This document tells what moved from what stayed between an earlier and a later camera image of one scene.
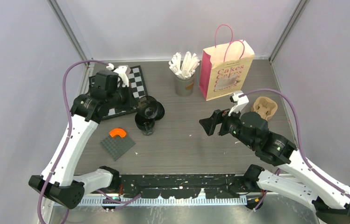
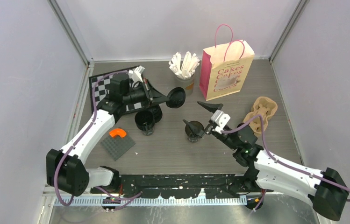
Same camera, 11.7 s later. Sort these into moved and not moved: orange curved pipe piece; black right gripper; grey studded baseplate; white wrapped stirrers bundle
Moved: black right gripper
Not moved: orange curved pipe piece; grey studded baseplate; white wrapped stirrers bundle
